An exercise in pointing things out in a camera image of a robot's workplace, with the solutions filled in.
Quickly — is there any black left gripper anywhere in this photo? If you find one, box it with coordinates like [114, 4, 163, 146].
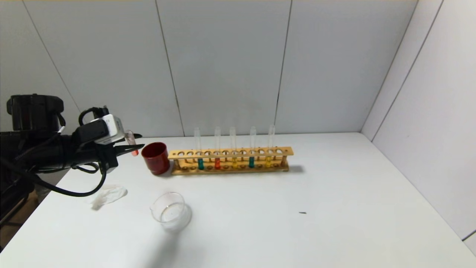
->
[63, 133, 145, 174]

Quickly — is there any glass test tube red liquid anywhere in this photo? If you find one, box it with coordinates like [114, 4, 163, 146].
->
[124, 130, 139, 156]
[214, 126, 222, 170]

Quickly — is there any glass test tube blue liquid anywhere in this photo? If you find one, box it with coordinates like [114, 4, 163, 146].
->
[194, 127, 205, 171]
[248, 126, 257, 169]

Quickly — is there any wooden test tube rack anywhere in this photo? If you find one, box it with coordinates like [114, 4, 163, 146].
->
[168, 147, 294, 175]

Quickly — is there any glass test tube yellow liquid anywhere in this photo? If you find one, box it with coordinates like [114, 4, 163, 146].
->
[265, 125, 276, 168]
[229, 127, 238, 169]

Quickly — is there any red cylindrical cup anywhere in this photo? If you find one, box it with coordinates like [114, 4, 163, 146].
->
[141, 142, 171, 175]

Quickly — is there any crumpled white tissue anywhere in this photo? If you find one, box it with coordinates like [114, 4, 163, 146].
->
[86, 184, 128, 210]

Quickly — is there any clear glass dish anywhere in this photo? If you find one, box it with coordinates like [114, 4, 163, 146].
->
[150, 192, 193, 233]

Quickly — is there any white grey bundled object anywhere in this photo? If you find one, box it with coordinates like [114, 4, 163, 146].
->
[35, 185, 52, 203]

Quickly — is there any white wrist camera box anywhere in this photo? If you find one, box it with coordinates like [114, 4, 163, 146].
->
[76, 114, 125, 145]

